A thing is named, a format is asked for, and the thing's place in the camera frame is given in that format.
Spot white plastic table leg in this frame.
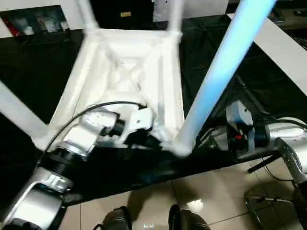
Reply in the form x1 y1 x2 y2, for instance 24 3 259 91
165 0 185 36
174 0 279 156
0 80 50 151
78 0 100 32

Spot white plastic table top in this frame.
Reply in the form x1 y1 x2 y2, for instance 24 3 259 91
33 25 193 159

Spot black metal stand bar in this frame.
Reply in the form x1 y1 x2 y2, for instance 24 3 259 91
248 154 279 173

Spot dark left robot foot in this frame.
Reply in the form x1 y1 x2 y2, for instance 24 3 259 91
102 206 132 230

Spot white flat board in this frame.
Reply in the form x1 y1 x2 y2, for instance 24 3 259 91
226 11 307 95

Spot black cabinet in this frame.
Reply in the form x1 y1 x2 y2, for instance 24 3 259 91
91 0 156 29

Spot grey cushion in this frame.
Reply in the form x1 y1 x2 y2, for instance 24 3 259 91
152 0 230 22

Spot black table mat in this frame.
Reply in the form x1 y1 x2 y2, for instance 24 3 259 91
0 11 307 204

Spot black low furniture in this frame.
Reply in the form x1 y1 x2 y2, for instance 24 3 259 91
227 0 307 32

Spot white glass-door cabinet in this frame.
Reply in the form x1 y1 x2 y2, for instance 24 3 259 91
0 0 83 39

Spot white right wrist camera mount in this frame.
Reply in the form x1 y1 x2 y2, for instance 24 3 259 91
225 100 255 150

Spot loose floor cables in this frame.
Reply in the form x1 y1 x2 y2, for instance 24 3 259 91
263 162 295 183

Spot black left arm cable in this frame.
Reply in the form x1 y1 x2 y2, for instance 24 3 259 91
42 101 148 156

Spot chrome metal floor frame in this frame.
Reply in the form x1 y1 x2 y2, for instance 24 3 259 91
244 194 307 230

